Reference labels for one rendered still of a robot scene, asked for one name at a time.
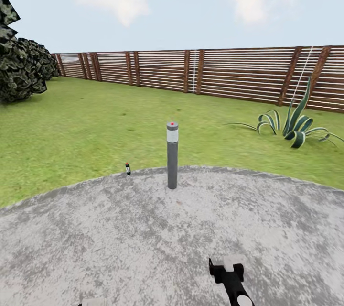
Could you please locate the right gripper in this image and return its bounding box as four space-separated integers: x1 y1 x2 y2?
210 263 244 290

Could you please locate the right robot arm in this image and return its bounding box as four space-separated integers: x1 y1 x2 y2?
210 254 254 306

